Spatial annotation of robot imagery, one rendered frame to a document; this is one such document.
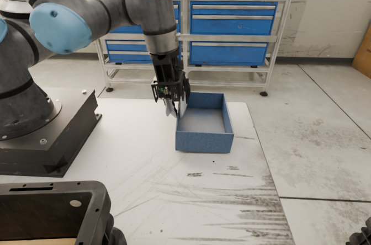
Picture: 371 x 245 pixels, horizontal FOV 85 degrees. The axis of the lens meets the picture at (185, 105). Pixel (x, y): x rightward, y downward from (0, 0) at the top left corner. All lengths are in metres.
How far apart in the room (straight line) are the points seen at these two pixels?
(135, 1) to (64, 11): 0.14
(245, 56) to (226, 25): 0.35
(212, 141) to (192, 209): 0.17
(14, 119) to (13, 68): 0.12
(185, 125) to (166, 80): 0.21
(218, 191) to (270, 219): 0.11
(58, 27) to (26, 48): 0.24
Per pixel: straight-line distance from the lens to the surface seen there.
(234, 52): 2.02
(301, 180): 1.56
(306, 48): 3.22
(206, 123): 0.65
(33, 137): 0.59
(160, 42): 0.45
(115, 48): 2.13
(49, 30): 0.38
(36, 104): 0.62
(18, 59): 0.59
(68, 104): 0.66
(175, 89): 0.48
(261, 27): 2.01
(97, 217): 0.23
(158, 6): 0.44
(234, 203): 0.50
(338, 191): 1.62
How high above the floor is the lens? 1.13
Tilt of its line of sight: 35 degrees down
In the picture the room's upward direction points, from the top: straight up
